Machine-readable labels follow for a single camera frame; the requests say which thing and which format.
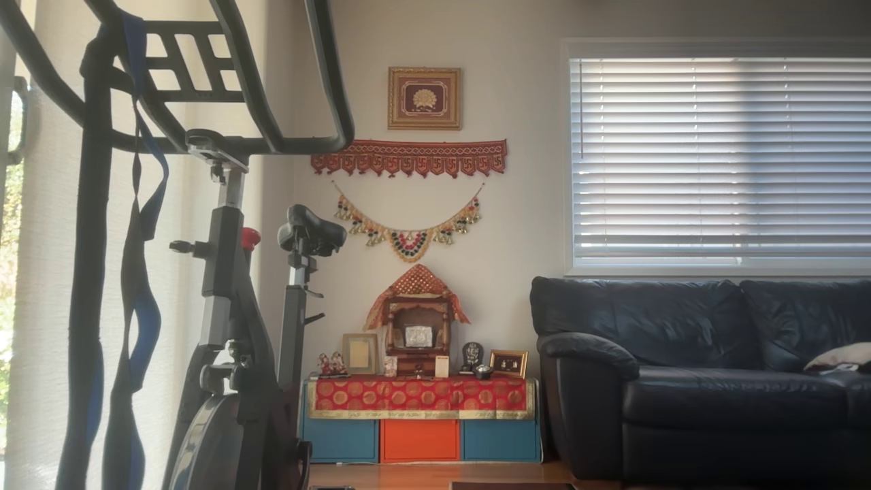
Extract red gold canopy cloth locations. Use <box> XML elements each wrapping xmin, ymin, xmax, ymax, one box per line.
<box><xmin>363</xmin><ymin>264</ymin><xmax>472</xmax><ymax>331</ymax></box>

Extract small wooden shrine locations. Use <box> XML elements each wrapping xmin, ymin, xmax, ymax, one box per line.
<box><xmin>384</xmin><ymin>296</ymin><xmax>453</xmax><ymax>377</ymax></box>

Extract red gold table cloth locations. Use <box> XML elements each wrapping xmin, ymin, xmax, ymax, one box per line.
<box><xmin>306</xmin><ymin>376</ymin><xmax>537</xmax><ymax>420</ymax></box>

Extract orange storage bin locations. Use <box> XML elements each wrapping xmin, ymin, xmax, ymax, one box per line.
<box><xmin>380</xmin><ymin>419</ymin><xmax>461</xmax><ymax>463</ymax></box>

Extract blue storage bin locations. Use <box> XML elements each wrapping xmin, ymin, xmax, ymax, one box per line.
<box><xmin>462</xmin><ymin>419</ymin><xmax>541</xmax><ymax>463</ymax></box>
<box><xmin>303</xmin><ymin>418</ymin><xmax>379</xmax><ymax>463</ymax></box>

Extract black exercise bike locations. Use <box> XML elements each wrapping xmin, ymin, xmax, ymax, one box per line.
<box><xmin>0</xmin><ymin>0</ymin><xmax>355</xmax><ymax>490</ymax></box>

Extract black leather sofa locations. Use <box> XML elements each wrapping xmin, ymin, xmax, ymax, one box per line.
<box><xmin>529</xmin><ymin>276</ymin><xmax>871</xmax><ymax>485</ymax></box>

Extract white window blinds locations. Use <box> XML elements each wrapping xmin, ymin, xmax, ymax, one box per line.
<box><xmin>570</xmin><ymin>58</ymin><xmax>871</xmax><ymax>267</ymax></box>

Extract white window curtain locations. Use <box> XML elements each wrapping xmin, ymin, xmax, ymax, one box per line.
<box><xmin>5</xmin><ymin>0</ymin><xmax>267</xmax><ymax>490</ymax></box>

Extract white cushion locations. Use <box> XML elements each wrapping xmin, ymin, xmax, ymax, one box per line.
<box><xmin>804</xmin><ymin>342</ymin><xmax>871</xmax><ymax>374</ymax></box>

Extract beaded garland wall hanging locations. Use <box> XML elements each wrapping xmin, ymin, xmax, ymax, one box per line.
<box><xmin>331</xmin><ymin>181</ymin><xmax>485</xmax><ymax>263</ymax></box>

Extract red embroidered wall hanging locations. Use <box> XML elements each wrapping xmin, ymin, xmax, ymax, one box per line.
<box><xmin>311</xmin><ymin>140</ymin><xmax>508</xmax><ymax>179</ymax></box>

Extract beige picture frame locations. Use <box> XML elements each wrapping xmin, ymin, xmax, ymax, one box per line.
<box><xmin>342</xmin><ymin>333</ymin><xmax>380</xmax><ymax>375</ymax></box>

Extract small gold picture frame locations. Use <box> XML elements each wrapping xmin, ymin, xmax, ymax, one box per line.
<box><xmin>489</xmin><ymin>349</ymin><xmax>529</xmax><ymax>380</ymax></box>

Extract gold framed wall picture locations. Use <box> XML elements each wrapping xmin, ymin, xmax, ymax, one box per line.
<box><xmin>388</xmin><ymin>67</ymin><xmax>462</xmax><ymax>131</ymax></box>

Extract blue black resistance strap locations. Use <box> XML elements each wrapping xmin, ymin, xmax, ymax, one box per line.
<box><xmin>56</xmin><ymin>10</ymin><xmax>169</xmax><ymax>490</ymax></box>

